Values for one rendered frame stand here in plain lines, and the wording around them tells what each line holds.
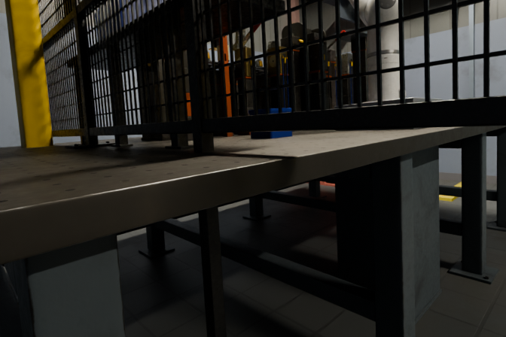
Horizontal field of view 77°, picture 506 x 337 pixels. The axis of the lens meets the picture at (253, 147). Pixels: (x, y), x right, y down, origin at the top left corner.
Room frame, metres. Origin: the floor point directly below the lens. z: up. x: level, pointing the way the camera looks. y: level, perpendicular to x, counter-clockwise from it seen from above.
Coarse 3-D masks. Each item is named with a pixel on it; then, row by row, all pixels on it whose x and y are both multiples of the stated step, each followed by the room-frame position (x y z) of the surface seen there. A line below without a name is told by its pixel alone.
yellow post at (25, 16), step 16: (16, 0) 1.31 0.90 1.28; (32, 0) 1.35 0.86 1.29; (16, 16) 1.30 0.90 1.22; (32, 16) 1.34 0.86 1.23; (16, 32) 1.30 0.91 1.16; (32, 32) 1.34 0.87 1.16; (16, 48) 1.30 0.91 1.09; (32, 48) 1.34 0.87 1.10; (16, 64) 1.30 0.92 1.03; (32, 64) 1.33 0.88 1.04; (16, 80) 1.32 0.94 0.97; (32, 80) 1.33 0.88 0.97; (16, 96) 1.35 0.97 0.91; (32, 96) 1.32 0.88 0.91; (32, 112) 1.32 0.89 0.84; (48, 112) 1.36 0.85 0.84; (32, 128) 1.31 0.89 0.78; (48, 128) 1.35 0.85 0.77; (32, 144) 1.31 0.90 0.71; (48, 144) 1.35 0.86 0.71
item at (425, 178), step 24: (432, 168) 1.23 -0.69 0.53; (336, 192) 1.29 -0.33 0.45; (360, 192) 1.22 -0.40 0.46; (432, 192) 1.23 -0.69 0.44; (336, 216) 1.30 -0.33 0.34; (360, 216) 1.22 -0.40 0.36; (432, 216) 1.23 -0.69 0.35; (360, 240) 1.22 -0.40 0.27; (432, 240) 1.22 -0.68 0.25; (360, 264) 1.22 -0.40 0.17; (432, 264) 1.22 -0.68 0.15; (432, 288) 1.22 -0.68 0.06
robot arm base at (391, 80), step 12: (372, 60) 1.27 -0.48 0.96; (384, 60) 1.24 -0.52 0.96; (396, 60) 1.24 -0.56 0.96; (396, 72) 1.24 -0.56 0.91; (372, 84) 1.27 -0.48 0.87; (384, 84) 1.24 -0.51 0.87; (396, 84) 1.24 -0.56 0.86; (372, 96) 1.27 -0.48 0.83; (384, 96) 1.24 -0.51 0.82; (396, 96) 1.24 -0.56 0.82
